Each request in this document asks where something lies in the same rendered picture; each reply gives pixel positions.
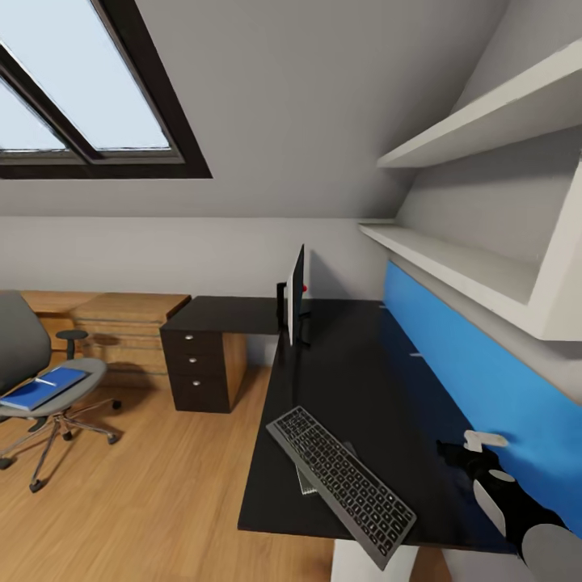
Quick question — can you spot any keyboard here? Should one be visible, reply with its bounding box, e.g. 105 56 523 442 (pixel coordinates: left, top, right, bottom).
266 405 416 571

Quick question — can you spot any monitor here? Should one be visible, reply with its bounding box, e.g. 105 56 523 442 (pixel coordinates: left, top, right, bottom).
276 245 311 347

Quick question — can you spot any swivel chair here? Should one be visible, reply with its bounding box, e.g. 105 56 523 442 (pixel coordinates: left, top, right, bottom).
0 291 122 492

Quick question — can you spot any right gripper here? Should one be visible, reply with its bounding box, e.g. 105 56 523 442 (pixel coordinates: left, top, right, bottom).
436 439 497 476

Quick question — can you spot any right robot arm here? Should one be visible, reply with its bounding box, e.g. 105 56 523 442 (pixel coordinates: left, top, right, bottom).
436 430 582 582

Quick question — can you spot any notebook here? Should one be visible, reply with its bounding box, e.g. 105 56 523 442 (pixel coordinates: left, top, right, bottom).
296 441 359 494

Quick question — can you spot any mouse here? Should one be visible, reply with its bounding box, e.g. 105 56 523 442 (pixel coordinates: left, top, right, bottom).
458 474 474 497

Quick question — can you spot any folder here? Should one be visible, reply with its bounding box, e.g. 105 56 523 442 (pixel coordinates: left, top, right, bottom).
0 367 85 411

